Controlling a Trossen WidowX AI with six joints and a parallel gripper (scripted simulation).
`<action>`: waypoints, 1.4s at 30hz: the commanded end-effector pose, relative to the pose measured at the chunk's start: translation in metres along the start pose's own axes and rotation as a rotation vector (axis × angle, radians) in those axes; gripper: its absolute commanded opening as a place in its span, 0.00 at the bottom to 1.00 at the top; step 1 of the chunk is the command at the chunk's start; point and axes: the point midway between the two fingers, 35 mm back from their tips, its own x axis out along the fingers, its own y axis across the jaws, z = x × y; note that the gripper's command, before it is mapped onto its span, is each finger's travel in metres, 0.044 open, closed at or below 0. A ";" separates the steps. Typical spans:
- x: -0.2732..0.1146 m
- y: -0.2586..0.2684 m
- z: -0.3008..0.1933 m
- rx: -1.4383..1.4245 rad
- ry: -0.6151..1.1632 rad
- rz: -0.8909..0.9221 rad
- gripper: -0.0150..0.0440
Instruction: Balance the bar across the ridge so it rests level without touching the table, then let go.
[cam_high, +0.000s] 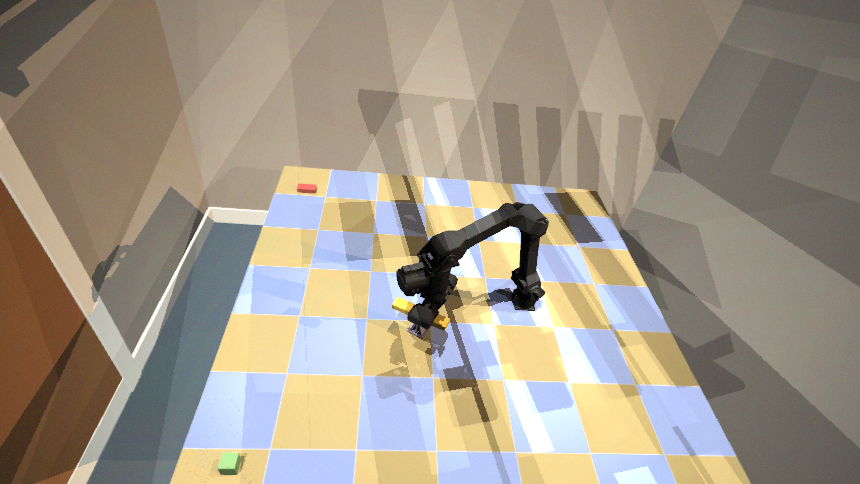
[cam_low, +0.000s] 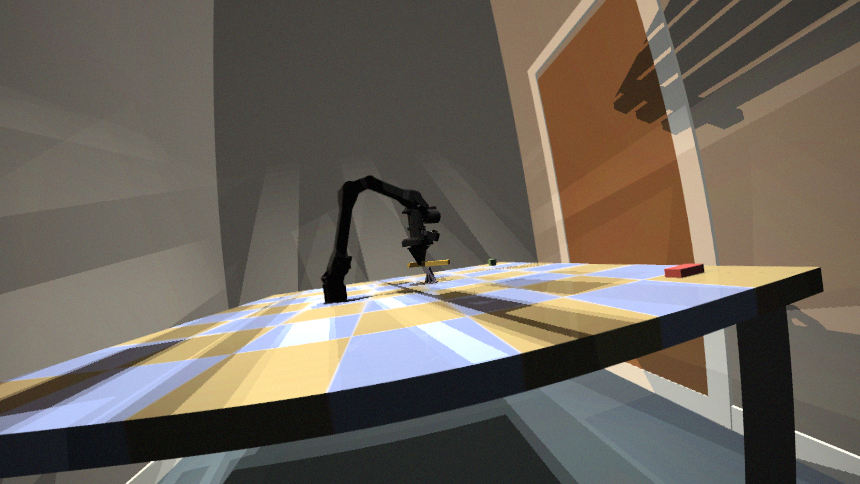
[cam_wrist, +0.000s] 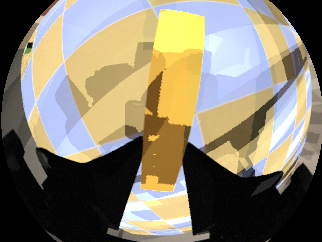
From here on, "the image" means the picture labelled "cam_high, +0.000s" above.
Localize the small green block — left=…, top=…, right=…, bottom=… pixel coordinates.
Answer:
left=218, top=452, right=241, bottom=475

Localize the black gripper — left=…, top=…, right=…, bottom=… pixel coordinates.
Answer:
left=407, top=273, right=458, bottom=329

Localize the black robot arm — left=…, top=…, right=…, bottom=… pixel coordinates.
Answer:
left=396, top=202, right=549, bottom=311

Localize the yellow bar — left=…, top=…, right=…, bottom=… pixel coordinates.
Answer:
left=392, top=297, right=450, bottom=331

